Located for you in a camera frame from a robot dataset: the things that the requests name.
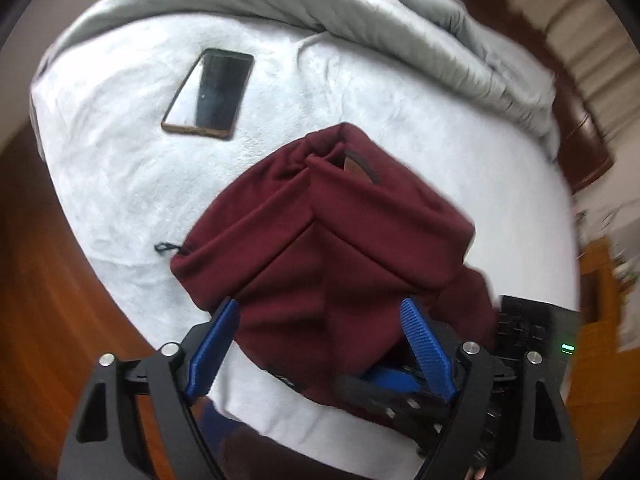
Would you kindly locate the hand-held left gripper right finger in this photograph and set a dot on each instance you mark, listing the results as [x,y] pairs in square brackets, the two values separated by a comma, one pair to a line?
[426,346]

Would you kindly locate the black smartphone brown case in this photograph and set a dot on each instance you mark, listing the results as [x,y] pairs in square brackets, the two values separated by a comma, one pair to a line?
[210,94]

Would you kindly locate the beige curtain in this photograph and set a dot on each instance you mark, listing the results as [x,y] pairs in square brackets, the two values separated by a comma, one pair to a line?
[595,45]

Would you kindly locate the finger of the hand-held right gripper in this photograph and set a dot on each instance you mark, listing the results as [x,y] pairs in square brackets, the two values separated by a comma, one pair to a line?
[417,422]
[387,376]

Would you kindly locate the white fleece blanket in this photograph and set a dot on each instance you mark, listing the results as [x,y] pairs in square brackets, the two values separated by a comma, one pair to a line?
[115,175]

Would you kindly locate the dark wooden bed frame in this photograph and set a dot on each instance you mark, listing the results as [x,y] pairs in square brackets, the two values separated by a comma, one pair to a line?
[580,125]

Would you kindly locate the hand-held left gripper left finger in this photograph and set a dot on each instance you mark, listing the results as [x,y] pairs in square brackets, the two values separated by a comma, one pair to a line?
[214,347]

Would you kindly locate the grey duvet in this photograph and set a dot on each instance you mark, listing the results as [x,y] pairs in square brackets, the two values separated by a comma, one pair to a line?
[350,5]

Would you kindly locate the maroon pants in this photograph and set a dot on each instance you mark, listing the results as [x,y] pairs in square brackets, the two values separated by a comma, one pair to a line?
[345,245]

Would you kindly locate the light wooden cabinet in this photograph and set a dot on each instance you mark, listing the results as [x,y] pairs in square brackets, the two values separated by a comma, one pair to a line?
[602,320]

